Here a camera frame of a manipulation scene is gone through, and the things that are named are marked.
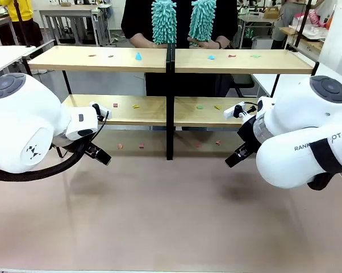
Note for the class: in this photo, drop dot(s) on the person in black shirt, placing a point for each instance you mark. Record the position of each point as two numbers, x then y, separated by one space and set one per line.
182 17

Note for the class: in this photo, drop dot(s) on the wooden desk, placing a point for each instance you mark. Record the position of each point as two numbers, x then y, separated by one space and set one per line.
310 42

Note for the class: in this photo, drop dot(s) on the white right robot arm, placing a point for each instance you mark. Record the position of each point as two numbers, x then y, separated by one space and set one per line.
296 113

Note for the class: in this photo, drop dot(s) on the dark grey chair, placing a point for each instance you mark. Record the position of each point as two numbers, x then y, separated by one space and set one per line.
243 79

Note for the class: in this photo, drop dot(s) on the teal chenille duster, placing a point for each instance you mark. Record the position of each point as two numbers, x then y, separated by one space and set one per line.
202 20
164 22

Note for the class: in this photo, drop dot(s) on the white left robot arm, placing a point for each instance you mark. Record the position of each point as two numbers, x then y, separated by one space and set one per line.
17 122

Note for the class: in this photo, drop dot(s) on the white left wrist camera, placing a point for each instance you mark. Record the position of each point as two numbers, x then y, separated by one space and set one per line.
105 112

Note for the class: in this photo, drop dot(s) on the pink bag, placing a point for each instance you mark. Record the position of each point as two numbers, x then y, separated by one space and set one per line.
313 17

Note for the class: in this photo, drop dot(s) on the person's right hand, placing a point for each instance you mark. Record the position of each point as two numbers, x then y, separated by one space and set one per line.
160 45

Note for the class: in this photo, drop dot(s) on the blue paper scrap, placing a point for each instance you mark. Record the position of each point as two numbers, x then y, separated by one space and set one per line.
138 56
212 57

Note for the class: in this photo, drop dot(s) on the wooden shelf unit black frame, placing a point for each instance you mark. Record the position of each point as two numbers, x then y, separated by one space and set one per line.
102 62
245 66

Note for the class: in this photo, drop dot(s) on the person's left hand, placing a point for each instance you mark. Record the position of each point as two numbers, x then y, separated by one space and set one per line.
205 45

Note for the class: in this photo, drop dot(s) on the black metal pole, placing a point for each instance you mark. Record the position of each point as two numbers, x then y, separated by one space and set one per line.
21 28
301 28

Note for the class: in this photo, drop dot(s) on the small cardboard carry box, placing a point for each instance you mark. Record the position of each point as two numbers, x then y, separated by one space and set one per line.
271 12

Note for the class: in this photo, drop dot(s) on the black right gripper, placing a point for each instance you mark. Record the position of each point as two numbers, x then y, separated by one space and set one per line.
250 136

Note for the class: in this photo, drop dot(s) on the person in grey shirt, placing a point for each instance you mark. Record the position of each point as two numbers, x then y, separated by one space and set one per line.
284 17

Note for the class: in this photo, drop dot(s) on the black wrist band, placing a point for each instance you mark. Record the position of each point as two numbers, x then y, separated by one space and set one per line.
218 45

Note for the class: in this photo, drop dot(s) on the person's right forearm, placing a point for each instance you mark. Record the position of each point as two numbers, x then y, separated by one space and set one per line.
139 39

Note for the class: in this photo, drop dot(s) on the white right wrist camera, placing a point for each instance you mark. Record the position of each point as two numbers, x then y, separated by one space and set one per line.
229 112

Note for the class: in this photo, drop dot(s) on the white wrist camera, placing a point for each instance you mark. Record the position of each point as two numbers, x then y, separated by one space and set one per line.
229 112
105 112

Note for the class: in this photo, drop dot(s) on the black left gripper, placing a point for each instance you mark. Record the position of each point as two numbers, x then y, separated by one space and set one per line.
92 149

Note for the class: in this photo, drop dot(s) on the person's left forearm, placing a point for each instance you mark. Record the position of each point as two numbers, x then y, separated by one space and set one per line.
225 41

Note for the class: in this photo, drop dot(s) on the grey metal table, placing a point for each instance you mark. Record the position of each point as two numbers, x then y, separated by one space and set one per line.
66 12

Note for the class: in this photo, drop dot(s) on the grey bin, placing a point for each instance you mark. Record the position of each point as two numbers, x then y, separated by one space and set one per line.
262 42

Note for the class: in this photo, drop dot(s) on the person in yellow jacket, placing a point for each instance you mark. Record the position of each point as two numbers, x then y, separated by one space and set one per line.
17 11

